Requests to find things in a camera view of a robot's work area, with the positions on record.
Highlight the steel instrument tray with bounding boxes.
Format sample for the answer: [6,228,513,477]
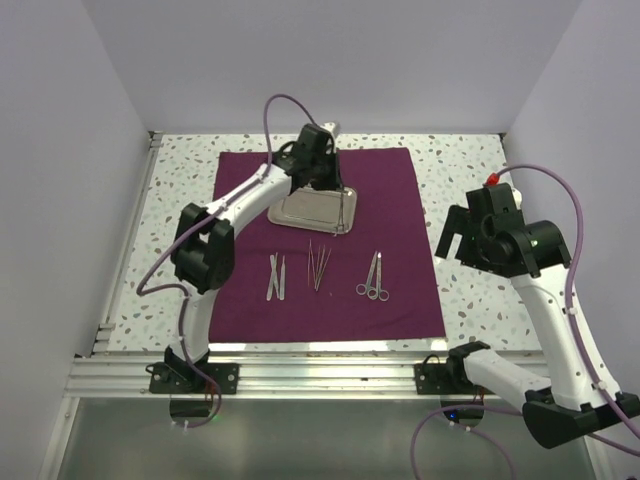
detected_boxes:
[267,187,358,235]

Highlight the steel forceps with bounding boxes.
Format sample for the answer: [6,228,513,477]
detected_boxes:
[333,189,345,236]

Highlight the thin pointed steel tweezers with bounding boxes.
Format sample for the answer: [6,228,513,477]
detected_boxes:
[316,248,332,292]

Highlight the purple cloth wrap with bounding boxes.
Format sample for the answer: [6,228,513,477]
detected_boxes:
[209,148,445,343]

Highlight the steel surgical scissors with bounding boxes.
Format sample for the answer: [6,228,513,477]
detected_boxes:
[365,252,390,302]
[355,251,378,300]

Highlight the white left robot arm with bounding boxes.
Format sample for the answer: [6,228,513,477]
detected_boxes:
[164,122,344,393]

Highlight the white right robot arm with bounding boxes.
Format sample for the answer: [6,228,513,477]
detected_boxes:
[436,173,639,449]

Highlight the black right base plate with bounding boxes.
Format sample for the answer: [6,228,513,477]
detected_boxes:
[413,341,490,395]

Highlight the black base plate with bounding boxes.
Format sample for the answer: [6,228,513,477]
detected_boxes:
[413,341,490,395]
[145,358,240,395]

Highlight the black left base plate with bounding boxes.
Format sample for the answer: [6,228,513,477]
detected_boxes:
[145,358,240,395]

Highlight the aluminium frame rail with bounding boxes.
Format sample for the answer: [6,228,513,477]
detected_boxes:
[62,353,594,401]

